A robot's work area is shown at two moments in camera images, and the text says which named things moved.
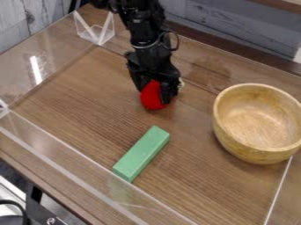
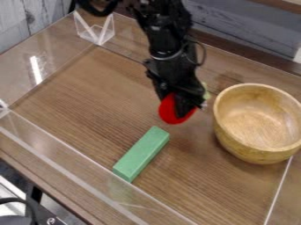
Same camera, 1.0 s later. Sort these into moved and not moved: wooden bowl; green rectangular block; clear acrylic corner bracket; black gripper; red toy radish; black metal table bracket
Moved: red toy radish; black gripper
Not moved: green rectangular block; wooden bowl; black metal table bracket; clear acrylic corner bracket
